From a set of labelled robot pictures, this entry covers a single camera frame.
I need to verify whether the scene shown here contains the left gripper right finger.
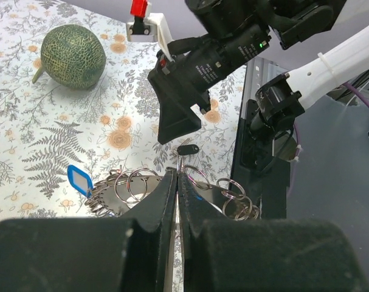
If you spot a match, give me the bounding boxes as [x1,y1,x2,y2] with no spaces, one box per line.
[178,173,369,291]

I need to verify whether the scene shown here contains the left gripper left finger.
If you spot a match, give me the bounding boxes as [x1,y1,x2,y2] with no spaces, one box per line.
[0,168,177,291]

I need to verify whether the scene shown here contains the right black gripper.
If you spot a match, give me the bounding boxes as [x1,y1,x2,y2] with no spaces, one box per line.
[148,24,270,145]

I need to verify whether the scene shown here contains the metal ring disc with keyrings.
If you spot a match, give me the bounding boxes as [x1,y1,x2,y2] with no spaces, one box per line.
[83,165,261,292]

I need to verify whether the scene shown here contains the blue key tag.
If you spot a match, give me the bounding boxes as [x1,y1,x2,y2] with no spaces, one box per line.
[67,165,94,198]

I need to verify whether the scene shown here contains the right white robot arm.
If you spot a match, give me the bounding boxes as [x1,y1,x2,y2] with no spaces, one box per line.
[148,1,369,144]

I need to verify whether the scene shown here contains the green woven ball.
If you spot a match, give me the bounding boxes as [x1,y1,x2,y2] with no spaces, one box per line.
[32,24,106,90]

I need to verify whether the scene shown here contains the floral patterned mat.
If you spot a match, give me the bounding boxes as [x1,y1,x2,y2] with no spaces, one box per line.
[0,1,245,221]

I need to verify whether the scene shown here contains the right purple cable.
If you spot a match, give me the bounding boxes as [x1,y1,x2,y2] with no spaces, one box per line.
[343,82,369,118]

